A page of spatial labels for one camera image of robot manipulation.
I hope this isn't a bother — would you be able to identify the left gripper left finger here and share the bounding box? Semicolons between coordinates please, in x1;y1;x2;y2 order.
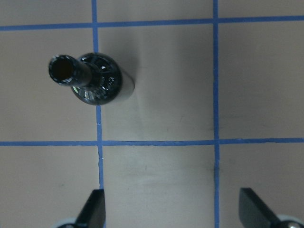
75;189;105;228

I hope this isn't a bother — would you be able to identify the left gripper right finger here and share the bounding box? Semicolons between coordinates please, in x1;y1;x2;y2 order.
238;188;280;228

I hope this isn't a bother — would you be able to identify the black wine bottle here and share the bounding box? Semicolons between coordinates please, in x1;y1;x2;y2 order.
48;52;135;106

